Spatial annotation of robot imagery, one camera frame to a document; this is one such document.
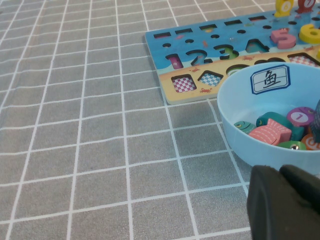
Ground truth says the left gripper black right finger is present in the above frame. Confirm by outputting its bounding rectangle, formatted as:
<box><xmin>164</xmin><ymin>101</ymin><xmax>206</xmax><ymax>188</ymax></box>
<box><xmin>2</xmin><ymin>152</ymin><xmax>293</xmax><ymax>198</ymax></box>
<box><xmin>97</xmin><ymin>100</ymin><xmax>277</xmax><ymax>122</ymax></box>
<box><xmin>279</xmin><ymin>164</ymin><xmax>320</xmax><ymax>208</ymax></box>

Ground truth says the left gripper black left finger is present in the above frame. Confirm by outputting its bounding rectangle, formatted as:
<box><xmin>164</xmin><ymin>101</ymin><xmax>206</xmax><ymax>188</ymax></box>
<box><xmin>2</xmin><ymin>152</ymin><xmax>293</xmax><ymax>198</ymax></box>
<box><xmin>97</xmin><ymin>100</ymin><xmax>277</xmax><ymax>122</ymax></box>
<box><xmin>246</xmin><ymin>164</ymin><xmax>320</xmax><ymax>240</ymax></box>

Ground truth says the light blue plastic bowl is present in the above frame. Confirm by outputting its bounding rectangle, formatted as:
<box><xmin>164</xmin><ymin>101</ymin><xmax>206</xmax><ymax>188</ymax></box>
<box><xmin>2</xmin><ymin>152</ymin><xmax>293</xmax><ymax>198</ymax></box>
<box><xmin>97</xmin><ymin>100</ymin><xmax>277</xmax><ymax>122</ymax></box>
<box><xmin>216</xmin><ymin>62</ymin><xmax>320</xmax><ymax>173</ymax></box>

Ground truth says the colourful wooden number puzzle board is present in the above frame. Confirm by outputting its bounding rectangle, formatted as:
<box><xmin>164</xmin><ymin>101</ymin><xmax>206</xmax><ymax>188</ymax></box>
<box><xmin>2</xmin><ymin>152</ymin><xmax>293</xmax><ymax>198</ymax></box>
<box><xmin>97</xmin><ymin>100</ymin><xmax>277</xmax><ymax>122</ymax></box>
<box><xmin>144</xmin><ymin>7</ymin><xmax>320</xmax><ymax>106</ymax></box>

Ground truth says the orange wooden fish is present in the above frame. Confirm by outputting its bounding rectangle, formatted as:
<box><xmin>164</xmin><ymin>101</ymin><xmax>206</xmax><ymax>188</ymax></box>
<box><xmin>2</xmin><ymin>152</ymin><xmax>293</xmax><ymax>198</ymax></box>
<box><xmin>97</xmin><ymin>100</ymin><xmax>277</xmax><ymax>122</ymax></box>
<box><xmin>300</xmin><ymin>133</ymin><xmax>320</xmax><ymax>151</ymax></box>

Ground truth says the green wooden fish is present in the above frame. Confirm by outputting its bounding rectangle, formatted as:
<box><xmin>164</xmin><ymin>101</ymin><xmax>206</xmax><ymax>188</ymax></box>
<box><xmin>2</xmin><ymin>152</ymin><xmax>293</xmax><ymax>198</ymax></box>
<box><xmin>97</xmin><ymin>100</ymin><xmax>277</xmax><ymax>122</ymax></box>
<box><xmin>276</xmin><ymin>140</ymin><xmax>307</xmax><ymax>152</ymax></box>

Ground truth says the pink wooden fish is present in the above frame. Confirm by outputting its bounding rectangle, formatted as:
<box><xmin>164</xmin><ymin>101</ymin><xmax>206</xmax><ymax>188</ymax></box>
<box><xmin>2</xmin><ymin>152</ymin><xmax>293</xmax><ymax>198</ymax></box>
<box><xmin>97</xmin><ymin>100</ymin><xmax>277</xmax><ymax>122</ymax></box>
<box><xmin>248</xmin><ymin>118</ymin><xmax>293</xmax><ymax>147</ymax></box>

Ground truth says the dark grey wooden fish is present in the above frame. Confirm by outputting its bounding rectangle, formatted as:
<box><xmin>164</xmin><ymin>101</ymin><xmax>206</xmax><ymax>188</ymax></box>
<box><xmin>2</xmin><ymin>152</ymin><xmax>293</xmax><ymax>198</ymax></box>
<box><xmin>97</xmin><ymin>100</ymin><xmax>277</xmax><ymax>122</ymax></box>
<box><xmin>309</xmin><ymin>99</ymin><xmax>320</xmax><ymax>144</ymax></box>

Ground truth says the purple wooden fish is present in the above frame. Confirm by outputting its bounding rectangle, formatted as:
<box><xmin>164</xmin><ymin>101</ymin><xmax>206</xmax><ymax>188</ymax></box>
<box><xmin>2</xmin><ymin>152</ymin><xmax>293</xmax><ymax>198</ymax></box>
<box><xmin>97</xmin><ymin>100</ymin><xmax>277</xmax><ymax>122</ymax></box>
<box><xmin>286</xmin><ymin>106</ymin><xmax>316</xmax><ymax>127</ymax></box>

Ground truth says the small teal wooden fish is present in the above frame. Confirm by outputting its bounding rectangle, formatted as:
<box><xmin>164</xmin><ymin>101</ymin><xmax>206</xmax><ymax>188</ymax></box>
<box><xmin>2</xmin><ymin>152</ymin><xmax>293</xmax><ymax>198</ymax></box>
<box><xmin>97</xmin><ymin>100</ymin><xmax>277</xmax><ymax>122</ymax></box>
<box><xmin>233</xmin><ymin>120</ymin><xmax>258</xmax><ymax>135</ymax></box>

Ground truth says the pink wooden number five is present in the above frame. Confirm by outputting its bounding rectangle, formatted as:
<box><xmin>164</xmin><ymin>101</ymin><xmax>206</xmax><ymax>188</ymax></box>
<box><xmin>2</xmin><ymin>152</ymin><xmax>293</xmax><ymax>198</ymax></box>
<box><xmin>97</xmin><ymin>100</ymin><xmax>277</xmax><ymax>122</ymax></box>
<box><xmin>270</xmin><ymin>28</ymin><xmax>297</xmax><ymax>50</ymax></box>

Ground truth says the yellow wooden number six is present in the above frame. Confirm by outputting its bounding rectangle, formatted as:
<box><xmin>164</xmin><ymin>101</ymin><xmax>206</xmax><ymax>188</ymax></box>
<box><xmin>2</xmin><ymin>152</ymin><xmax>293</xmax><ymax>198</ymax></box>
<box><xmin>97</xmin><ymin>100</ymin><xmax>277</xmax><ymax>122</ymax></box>
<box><xmin>298</xmin><ymin>21</ymin><xmax>320</xmax><ymax>45</ymax></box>

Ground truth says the yellow wooden fish peg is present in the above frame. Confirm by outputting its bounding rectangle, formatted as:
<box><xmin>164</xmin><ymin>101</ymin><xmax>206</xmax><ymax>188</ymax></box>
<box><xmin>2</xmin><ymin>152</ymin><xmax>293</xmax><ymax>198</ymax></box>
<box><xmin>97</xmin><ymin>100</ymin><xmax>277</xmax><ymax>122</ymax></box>
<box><xmin>273</xmin><ymin>0</ymin><xmax>295</xmax><ymax>18</ymax></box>

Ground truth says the red wooden fish peg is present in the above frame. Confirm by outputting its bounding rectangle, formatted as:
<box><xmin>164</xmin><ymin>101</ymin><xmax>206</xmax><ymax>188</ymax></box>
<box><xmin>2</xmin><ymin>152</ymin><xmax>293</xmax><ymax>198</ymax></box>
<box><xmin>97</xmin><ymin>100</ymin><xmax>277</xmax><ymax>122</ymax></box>
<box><xmin>296</xmin><ymin>0</ymin><xmax>317</xmax><ymax>15</ymax></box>

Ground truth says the grey checked tablecloth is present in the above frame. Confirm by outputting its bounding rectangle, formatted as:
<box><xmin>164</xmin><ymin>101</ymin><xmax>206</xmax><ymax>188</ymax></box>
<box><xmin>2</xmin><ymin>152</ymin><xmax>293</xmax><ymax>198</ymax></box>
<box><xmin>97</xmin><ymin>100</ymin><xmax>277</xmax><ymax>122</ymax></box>
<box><xmin>0</xmin><ymin>0</ymin><xmax>320</xmax><ymax>240</ymax></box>

